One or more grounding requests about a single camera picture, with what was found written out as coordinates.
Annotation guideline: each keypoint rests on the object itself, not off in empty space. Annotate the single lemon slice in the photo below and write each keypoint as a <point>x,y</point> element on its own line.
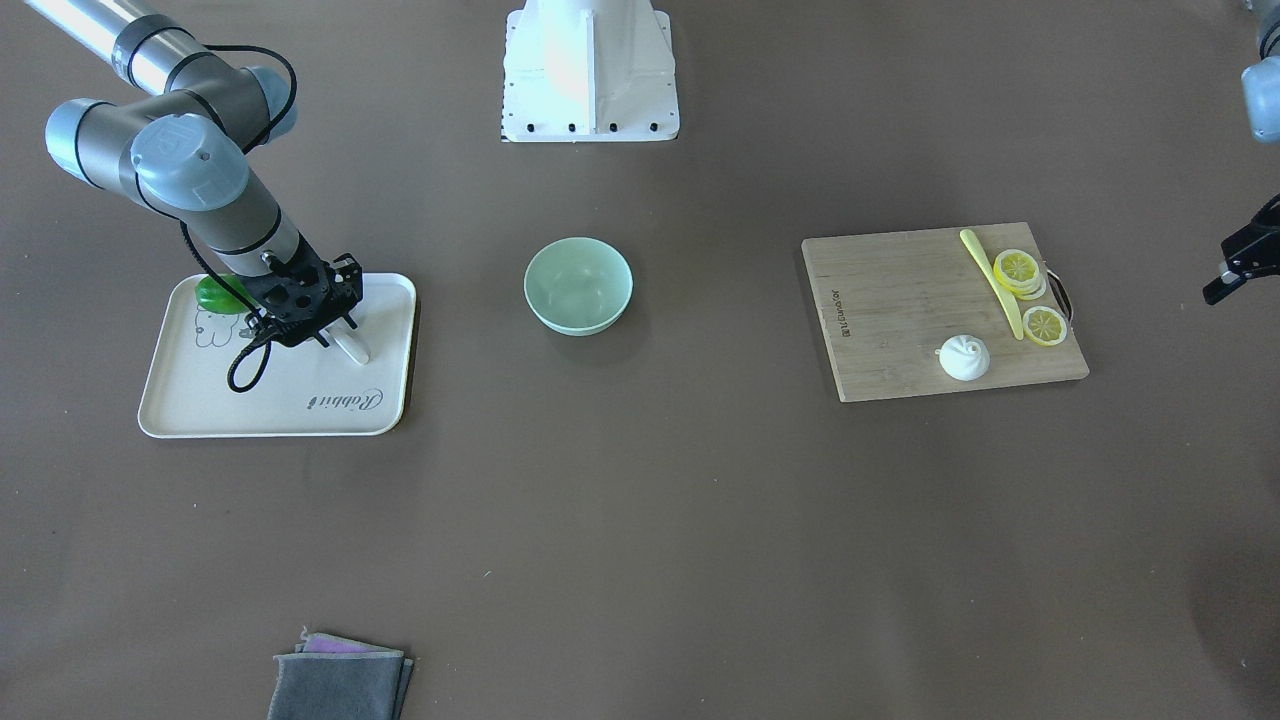
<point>1045,326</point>

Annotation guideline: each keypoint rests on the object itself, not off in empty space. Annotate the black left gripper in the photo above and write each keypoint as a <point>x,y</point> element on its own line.
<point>1247,254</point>

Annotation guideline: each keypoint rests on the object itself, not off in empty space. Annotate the cream rabbit tray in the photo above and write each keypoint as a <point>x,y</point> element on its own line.
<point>307,390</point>

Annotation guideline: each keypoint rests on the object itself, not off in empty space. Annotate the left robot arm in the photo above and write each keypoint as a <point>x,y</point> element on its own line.
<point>1260,83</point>

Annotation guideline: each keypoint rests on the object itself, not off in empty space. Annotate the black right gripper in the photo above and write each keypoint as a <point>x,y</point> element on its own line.
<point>346,283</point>

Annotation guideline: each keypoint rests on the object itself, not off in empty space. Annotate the grey folded cloth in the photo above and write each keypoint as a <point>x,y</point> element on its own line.
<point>332,677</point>

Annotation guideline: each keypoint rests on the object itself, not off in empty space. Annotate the yellow plastic knife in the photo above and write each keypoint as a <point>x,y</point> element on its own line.
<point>1004,296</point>

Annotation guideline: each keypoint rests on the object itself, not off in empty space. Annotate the bamboo cutting board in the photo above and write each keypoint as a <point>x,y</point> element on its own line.
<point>888,302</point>

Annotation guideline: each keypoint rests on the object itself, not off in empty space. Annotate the green lime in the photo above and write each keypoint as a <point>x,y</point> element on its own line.
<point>227,296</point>

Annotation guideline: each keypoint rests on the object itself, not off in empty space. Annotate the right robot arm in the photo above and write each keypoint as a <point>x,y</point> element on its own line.
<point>182,151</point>

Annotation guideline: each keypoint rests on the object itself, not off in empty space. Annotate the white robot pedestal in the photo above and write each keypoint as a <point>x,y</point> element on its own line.
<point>589,72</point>

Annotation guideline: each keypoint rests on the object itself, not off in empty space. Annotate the white steamed bun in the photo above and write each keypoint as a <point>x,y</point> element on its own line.
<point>964,357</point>

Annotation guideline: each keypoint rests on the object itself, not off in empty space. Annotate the mint green bowl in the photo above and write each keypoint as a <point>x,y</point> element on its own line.
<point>578,286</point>

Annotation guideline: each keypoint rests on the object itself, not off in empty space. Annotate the lemon slice stack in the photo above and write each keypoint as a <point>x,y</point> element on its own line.
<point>1020,274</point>

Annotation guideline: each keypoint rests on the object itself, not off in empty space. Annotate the white ceramic spoon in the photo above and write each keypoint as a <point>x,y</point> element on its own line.
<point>349,343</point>

